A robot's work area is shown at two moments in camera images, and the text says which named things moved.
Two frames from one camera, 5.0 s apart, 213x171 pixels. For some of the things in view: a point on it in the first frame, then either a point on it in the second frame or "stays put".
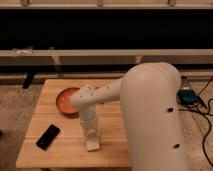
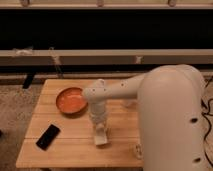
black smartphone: x=48 y=137 stays put
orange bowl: x=64 y=102 stays put
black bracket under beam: x=28 y=81 stays put
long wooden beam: x=105 y=57 stays put
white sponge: x=93 y=145 -> x=100 y=136
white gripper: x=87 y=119 -> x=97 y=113
